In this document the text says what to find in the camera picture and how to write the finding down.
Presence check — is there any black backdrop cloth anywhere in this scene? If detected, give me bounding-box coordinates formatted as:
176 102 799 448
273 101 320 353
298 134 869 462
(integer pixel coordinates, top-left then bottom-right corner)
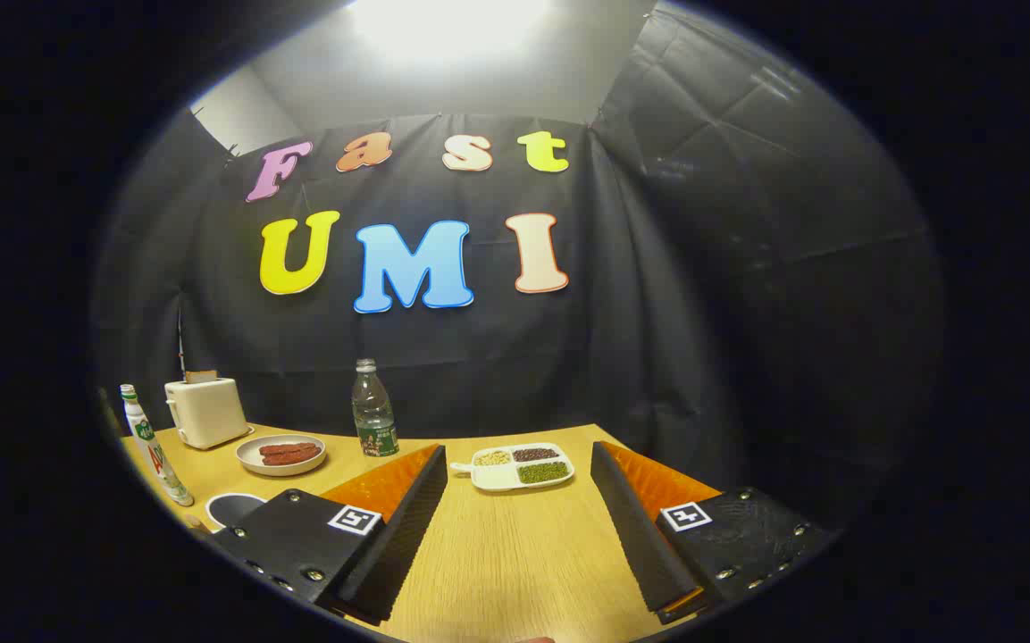
90 4 949 532

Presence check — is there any cream toaster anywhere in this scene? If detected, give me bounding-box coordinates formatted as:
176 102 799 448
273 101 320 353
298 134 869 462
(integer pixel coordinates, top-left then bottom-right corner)
164 377 252 450

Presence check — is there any ceiling light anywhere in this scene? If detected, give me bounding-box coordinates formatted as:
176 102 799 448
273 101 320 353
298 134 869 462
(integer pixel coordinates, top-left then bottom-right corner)
349 0 556 59

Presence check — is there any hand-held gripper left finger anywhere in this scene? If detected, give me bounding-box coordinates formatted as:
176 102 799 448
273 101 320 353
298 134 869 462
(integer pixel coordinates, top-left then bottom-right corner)
211 444 448 623

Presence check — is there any white juice bottle green label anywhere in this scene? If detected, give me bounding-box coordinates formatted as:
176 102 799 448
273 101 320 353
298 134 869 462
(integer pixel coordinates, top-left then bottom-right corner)
120 384 196 508

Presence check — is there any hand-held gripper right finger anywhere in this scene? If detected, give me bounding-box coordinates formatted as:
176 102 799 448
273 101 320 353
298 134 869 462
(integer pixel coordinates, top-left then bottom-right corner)
590 441 839 624

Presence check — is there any white cup with wooden handle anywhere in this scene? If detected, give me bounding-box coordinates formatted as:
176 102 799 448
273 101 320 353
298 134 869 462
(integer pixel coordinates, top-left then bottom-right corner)
186 493 267 533

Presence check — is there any white divided dish with beans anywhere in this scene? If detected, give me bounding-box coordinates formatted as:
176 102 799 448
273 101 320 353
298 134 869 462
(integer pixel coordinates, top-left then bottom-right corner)
450 443 575 493

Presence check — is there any white round plate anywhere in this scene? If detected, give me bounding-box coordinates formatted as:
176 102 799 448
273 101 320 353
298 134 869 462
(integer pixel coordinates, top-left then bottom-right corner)
236 434 328 477

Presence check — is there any clear plastic water bottle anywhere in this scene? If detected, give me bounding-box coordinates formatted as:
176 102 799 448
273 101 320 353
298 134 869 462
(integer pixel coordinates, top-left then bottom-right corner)
352 358 400 458

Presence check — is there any wooden table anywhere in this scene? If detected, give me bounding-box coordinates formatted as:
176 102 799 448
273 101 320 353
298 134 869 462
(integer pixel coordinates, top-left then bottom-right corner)
121 423 723 643

